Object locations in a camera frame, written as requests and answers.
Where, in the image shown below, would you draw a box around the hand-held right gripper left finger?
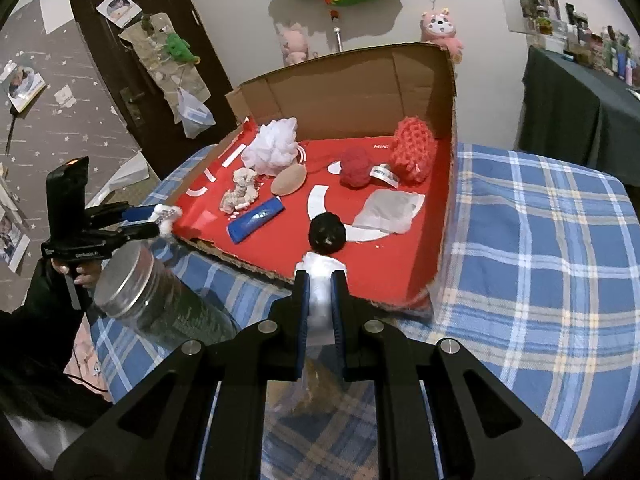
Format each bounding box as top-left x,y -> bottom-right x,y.
52,270 -> 312,480

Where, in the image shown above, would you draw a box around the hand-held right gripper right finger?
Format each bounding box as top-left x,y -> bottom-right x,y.
330,270 -> 586,480

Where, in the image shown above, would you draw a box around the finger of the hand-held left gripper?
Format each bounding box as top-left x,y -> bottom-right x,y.
85,202 -> 162,229
88,222 -> 172,252

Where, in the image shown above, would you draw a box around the white fluffy bow plush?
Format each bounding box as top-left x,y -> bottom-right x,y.
151,203 -> 180,237

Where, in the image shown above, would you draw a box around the white fluffy rabbit plush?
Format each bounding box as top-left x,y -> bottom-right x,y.
296,251 -> 347,348

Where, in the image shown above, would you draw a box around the cardboard box with red lining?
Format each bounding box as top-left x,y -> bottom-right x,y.
172,41 -> 458,312

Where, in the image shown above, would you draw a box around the black fluffy pompom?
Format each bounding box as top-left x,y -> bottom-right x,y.
308,212 -> 347,256

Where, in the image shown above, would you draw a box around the cream crochet scrunchie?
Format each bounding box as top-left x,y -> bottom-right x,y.
220,167 -> 261,213

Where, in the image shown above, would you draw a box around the blue towel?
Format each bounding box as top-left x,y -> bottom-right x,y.
226,197 -> 286,244

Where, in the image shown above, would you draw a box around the white translucent packet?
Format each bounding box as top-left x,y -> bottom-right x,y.
352,189 -> 426,235

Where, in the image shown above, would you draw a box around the round beige powder puff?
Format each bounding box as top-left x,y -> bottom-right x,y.
271,164 -> 307,196

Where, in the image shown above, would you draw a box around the white mesh bath pouf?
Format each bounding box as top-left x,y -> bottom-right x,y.
241,117 -> 301,177

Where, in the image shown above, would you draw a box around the white paper tag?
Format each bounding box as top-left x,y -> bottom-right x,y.
369,162 -> 399,189

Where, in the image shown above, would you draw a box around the red crochet ball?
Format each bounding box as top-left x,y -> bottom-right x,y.
340,147 -> 373,189

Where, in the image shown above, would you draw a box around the red knobby mesh sponge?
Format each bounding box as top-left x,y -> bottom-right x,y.
389,116 -> 437,187

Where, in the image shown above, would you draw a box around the person's left forearm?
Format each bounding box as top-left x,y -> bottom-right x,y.
0,259 -> 113,431

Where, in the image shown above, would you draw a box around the person's left hand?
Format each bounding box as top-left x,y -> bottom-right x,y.
52,261 -> 102,289

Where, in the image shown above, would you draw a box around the white paper sheet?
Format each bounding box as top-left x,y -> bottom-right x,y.
85,152 -> 151,211

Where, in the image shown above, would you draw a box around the small glass jar gold contents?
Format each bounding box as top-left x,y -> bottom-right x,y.
267,345 -> 351,418

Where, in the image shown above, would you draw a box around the large dark glass jar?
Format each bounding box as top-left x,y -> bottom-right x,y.
93,243 -> 240,350

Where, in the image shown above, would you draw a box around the white plastic bag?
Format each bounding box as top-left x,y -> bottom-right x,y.
176,87 -> 217,138

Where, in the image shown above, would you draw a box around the pink cloth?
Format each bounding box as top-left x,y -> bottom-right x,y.
65,320 -> 110,396

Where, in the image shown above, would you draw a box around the dark brown door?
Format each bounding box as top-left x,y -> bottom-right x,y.
67,0 -> 238,181

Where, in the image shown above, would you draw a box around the beige hanging door organizer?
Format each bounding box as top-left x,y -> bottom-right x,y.
120,12 -> 211,126

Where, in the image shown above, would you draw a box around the green plush toy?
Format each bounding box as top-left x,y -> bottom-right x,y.
164,32 -> 201,65

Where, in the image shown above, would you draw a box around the blue plaid bed sheet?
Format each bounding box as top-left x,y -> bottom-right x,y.
90,142 -> 633,480

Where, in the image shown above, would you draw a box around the round photo sheet on door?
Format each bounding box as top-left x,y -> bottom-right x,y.
96,0 -> 142,26

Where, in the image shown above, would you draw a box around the pale pink plush toy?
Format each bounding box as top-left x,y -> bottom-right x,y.
277,22 -> 311,66

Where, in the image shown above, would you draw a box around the red tipped metal rod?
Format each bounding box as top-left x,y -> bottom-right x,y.
327,7 -> 346,53

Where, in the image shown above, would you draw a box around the pink bear plush toy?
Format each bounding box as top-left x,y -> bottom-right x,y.
420,7 -> 463,63

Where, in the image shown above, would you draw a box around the dark cloth covered desk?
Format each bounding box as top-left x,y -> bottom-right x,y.
515,45 -> 640,187

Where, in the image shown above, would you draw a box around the row of cosmetic bottles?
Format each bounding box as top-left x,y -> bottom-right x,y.
560,2 -> 640,88

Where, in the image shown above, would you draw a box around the wall photo print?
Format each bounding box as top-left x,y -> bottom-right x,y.
7,65 -> 48,113

